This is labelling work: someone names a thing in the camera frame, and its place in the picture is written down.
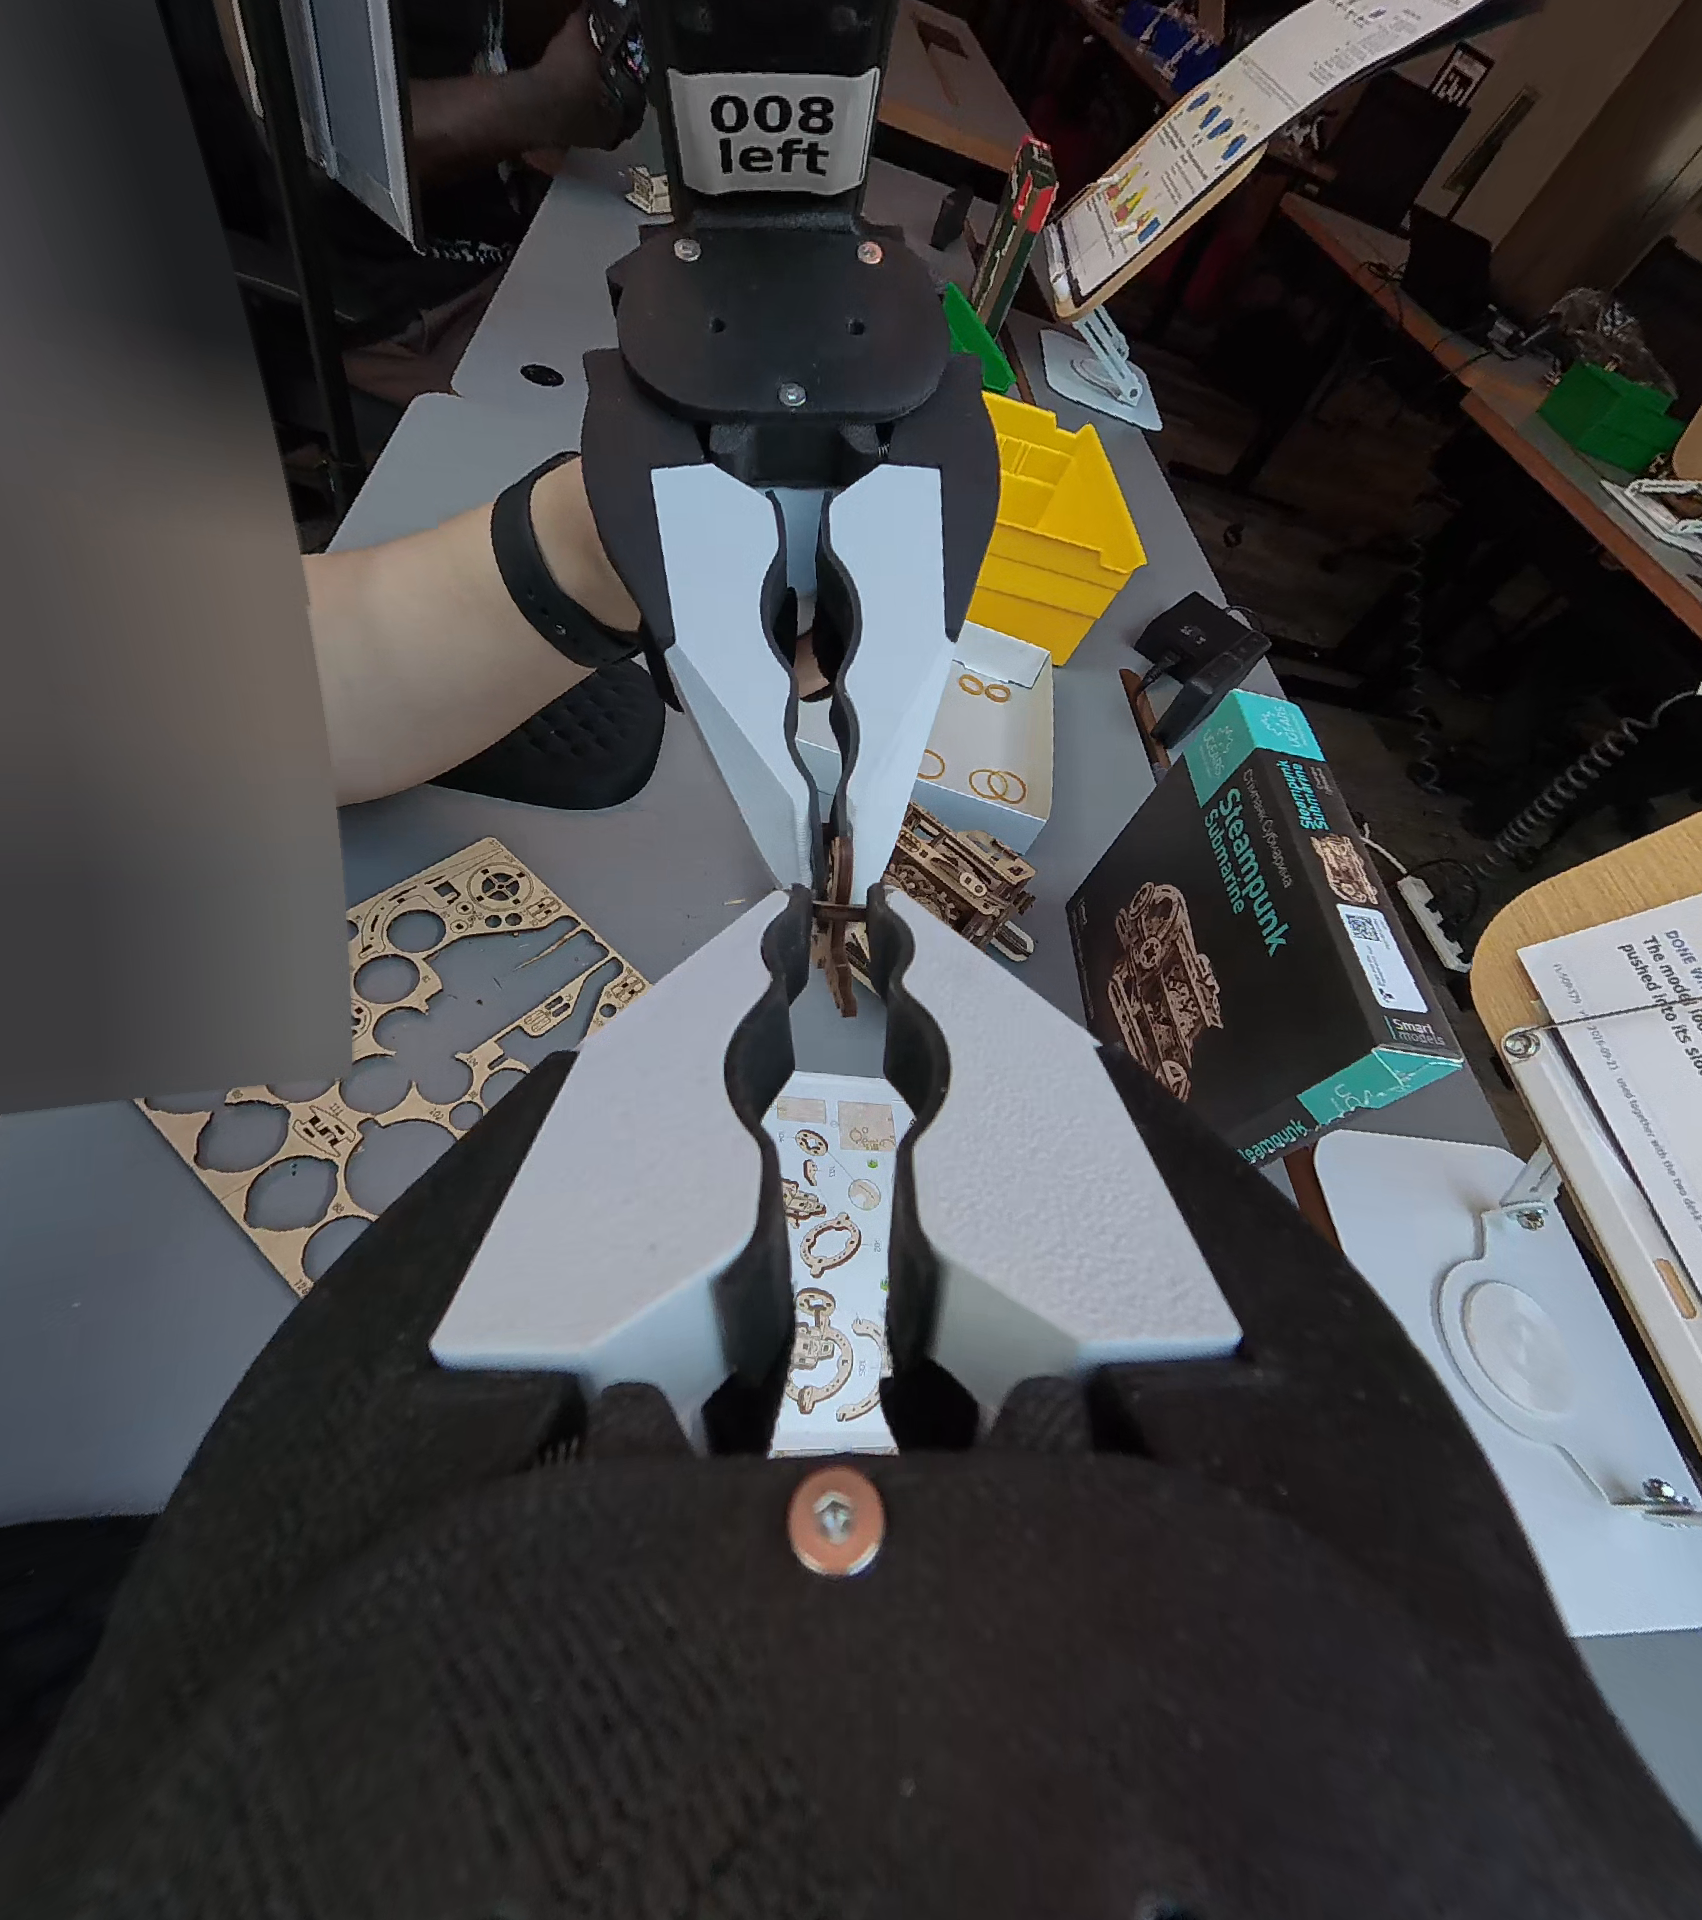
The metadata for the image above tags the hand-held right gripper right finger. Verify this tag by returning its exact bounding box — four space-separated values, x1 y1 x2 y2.
868 880 1246 1454

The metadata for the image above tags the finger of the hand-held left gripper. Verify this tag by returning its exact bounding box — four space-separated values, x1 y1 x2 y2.
647 468 818 893
821 463 956 897

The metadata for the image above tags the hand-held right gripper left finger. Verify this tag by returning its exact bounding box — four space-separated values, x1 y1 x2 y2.
428 886 814 1454

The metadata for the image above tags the person's left forearm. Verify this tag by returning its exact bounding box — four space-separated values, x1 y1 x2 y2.
303 502 553 804

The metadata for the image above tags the printed parts sheet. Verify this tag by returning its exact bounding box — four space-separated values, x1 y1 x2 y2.
774 1072 917 1457

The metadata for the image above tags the assembled wooden model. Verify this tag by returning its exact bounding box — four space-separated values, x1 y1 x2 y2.
873 800 1041 962

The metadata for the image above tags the black model kit box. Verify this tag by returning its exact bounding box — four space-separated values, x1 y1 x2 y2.
1065 689 1469 1172

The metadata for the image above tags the person's left hand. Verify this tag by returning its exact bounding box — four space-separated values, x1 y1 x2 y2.
550 463 646 644

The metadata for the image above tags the yellow plastic bin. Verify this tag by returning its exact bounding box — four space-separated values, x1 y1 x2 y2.
973 391 1149 667

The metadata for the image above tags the black wristband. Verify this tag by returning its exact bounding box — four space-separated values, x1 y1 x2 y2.
490 450 646 671

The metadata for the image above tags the black quilted wrist rest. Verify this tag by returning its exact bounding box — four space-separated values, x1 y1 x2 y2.
428 660 667 812

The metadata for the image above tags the green plastic bin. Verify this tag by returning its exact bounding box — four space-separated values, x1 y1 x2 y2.
941 280 1018 398
1536 361 1682 469

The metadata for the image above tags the dark upright kit box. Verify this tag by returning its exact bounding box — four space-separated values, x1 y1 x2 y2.
967 139 1064 334

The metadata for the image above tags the black power adapter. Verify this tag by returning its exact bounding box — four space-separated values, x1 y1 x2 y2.
1135 590 1272 745

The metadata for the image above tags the white board stand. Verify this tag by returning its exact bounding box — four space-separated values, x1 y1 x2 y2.
1601 469 1702 573
1308 1025 1702 1653
1041 310 1164 433

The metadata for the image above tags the laser-cut wooden sheet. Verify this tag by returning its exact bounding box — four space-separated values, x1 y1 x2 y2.
137 837 651 1296

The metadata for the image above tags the computer monitor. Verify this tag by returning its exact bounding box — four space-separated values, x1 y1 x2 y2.
284 0 420 247

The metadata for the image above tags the white power strip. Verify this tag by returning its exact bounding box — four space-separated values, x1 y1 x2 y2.
1394 868 1473 966

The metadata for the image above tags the printed instruction sheet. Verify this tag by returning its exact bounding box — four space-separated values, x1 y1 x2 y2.
1051 0 1483 300
1519 856 1702 1413

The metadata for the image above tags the white box with ring print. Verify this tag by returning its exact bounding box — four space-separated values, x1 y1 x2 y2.
917 621 1057 857

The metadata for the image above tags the coiled black cable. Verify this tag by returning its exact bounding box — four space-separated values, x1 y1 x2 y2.
1479 681 1702 887

